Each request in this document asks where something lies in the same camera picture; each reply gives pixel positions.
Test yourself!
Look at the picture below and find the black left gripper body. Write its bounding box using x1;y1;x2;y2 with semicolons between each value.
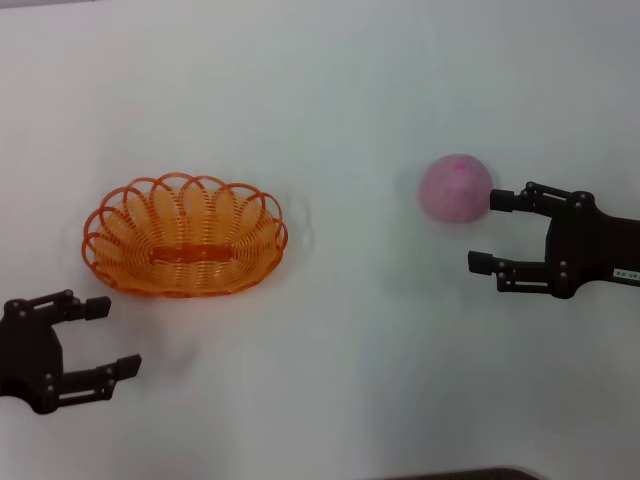
0;298;67;416

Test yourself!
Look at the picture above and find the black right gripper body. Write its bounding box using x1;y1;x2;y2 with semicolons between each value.
544;191;640;300

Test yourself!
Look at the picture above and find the pink peach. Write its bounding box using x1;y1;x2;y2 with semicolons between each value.
418;153;494;223

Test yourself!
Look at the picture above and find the orange woven plastic basket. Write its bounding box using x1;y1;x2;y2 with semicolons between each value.
81;172;290;300

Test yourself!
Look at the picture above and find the dark robot torso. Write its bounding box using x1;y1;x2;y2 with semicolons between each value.
384;466;542;480

